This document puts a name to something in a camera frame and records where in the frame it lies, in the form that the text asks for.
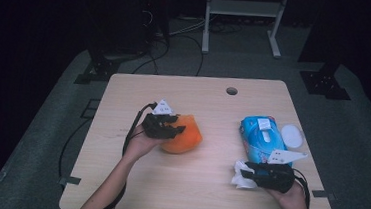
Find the black stand with flat base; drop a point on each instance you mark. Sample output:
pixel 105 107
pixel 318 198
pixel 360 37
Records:
pixel 322 83

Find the blue wet wipe pack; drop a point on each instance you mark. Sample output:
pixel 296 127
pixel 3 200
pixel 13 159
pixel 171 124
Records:
pixel 254 136

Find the black floor tape frame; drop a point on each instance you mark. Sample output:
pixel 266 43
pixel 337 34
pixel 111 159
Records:
pixel 90 100

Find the person's right hand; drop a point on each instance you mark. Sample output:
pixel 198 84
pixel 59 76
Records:
pixel 291 201

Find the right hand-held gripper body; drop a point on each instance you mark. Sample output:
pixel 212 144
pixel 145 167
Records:
pixel 274 178

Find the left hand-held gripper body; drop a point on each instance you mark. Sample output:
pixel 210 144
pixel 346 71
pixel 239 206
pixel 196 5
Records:
pixel 156 129

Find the orange plush toy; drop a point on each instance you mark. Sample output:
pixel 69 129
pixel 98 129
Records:
pixel 187 141

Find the black stand with slanted base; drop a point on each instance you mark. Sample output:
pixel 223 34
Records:
pixel 102 68

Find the white wet wipe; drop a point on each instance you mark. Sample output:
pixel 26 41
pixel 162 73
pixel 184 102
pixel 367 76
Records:
pixel 239 182

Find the person's left hand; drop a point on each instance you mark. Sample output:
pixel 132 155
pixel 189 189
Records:
pixel 141 145

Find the white metal stand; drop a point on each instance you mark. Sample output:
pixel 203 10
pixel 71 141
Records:
pixel 244 8

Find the grey tape strip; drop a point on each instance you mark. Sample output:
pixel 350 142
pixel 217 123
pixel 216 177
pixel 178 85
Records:
pixel 70 180
pixel 323 194

